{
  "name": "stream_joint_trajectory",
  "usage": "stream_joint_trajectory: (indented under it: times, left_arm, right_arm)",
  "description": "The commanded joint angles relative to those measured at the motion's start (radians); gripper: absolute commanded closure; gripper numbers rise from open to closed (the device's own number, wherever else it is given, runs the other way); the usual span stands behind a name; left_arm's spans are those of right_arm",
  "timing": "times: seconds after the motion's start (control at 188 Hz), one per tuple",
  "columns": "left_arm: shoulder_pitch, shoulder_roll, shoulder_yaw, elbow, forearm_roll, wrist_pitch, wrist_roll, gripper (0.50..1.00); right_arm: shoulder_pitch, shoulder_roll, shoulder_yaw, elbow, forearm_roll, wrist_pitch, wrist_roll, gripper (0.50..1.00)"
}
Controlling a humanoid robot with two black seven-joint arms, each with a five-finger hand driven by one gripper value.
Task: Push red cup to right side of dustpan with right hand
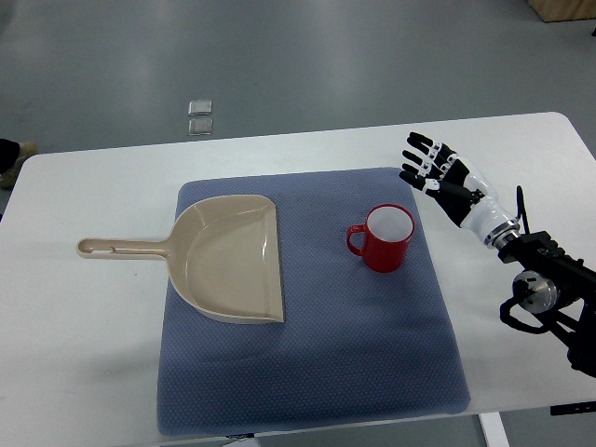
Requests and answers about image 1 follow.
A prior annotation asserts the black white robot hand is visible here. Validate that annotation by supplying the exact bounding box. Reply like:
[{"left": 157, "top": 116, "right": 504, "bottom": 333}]
[{"left": 400, "top": 132, "right": 520, "bottom": 250}]

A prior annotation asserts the red cup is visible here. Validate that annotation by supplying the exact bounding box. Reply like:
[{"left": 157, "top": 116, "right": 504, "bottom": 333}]
[{"left": 345, "top": 204, "right": 415, "bottom": 274}]

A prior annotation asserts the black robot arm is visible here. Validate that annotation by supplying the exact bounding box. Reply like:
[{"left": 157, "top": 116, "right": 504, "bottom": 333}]
[{"left": 494, "top": 186, "right": 595, "bottom": 377}]

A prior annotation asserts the beige plastic dustpan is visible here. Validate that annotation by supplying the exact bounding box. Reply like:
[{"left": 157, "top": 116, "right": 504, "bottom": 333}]
[{"left": 76, "top": 195, "right": 285, "bottom": 324}]

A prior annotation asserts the blue textured mat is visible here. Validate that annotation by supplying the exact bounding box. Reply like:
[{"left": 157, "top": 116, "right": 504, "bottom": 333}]
[{"left": 157, "top": 168, "right": 470, "bottom": 436}]

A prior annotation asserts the wooden box corner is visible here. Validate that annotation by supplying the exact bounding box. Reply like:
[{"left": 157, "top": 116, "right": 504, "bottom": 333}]
[{"left": 527, "top": 0, "right": 595, "bottom": 23}]

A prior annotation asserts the upper metal floor plate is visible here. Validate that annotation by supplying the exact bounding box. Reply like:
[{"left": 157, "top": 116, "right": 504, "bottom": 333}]
[{"left": 187, "top": 99, "right": 212, "bottom": 116}]

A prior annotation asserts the metal floor plate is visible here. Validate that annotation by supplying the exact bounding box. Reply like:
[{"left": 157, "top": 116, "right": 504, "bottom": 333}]
[
  {"left": 187, "top": 117, "right": 213, "bottom": 136},
  {"left": 187, "top": 99, "right": 212, "bottom": 116}
]

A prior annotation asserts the lower metal floor plate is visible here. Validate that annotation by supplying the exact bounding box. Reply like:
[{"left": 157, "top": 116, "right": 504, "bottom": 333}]
[{"left": 187, "top": 117, "right": 213, "bottom": 136}]

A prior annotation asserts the person's shoe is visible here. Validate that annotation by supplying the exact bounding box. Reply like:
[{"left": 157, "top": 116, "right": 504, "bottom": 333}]
[{"left": 1, "top": 139, "right": 37, "bottom": 189}]

